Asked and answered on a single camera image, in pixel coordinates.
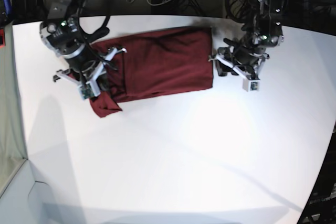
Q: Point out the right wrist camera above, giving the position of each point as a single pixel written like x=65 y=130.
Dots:
x=89 y=91

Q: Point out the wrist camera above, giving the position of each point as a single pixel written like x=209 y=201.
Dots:
x=89 y=91
x=251 y=85

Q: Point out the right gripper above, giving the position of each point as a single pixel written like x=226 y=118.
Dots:
x=84 y=66

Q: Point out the green cloth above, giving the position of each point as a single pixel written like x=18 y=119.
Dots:
x=13 y=149

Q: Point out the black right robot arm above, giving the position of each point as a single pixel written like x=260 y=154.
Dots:
x=61 y=32

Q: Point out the dark red t-shirt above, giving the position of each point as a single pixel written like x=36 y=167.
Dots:
x=156 y=63

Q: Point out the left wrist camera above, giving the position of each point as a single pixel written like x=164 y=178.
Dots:
x=251 y=85

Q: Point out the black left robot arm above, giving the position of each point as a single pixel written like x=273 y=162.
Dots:
x=261 y=22

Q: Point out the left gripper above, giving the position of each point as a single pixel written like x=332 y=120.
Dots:
x=238 y=63

